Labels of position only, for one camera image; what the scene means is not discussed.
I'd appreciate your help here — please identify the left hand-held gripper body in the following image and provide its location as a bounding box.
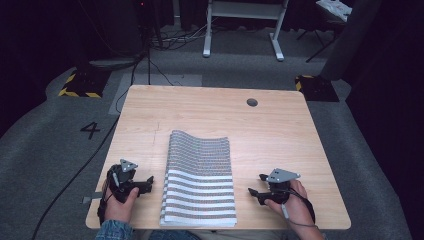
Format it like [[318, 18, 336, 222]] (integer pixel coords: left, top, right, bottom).
[[106, 158, 144, 204]]

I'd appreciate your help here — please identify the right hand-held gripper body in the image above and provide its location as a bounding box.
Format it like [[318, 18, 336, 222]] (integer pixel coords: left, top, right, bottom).
[[265, 167, 301, 205]]

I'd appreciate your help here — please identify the person's right hand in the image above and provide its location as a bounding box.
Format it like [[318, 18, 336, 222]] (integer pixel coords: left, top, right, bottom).
[[264, 179, 318, 233]]

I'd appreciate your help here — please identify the person's left hand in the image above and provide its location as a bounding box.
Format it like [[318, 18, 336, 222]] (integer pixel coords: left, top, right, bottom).
[[103, 186, 141, 224]]

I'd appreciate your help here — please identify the grey white striped cloth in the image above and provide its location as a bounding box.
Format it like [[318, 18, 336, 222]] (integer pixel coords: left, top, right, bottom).
[[159, 129, 239, 229]]

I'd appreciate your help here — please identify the dark curtain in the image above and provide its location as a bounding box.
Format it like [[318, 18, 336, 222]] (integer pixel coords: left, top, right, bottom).
[[319, 0, 424, 240]]

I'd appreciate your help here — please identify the black folding stand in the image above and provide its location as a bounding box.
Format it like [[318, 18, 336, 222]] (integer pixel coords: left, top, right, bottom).
[[295, 0, 354, 64]]

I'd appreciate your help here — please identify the dark equipment stand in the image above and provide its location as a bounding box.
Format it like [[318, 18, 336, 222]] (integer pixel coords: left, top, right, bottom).
[[131, 0, 165, 51]]

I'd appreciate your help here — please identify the white crumpled cloth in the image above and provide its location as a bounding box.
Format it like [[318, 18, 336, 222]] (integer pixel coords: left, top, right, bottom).
[[315, 0, 354, 23]]

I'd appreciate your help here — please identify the thin grey gripper cable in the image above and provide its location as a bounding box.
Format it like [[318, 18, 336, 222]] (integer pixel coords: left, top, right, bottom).
[[280, 202, 320, 230]]

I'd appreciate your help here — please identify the black wrist strap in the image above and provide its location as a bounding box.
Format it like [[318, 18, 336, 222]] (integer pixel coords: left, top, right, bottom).
[[96, 179, 108, 226], [299, 194, 317, 225]]

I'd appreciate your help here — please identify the grey strap tag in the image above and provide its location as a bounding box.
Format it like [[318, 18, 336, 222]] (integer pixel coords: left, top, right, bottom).
[[81, 191, 105, 205]]

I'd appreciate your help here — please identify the long black floor cable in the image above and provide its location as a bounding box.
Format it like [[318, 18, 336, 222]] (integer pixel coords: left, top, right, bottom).
[[30, 49, 152, 240]]

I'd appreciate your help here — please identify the black yellow striped base plate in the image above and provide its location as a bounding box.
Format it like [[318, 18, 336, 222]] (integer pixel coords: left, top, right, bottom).
[[57, 67, 112, 99], [294, 74, 341, 103]]

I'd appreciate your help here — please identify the bundle of floor cables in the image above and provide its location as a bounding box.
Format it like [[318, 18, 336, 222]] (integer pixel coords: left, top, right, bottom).
[[149, 22, 209, 52]]

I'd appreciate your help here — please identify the white desk frame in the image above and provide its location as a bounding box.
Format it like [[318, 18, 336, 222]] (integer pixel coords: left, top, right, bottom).
[[202, 0, 290, 62]]

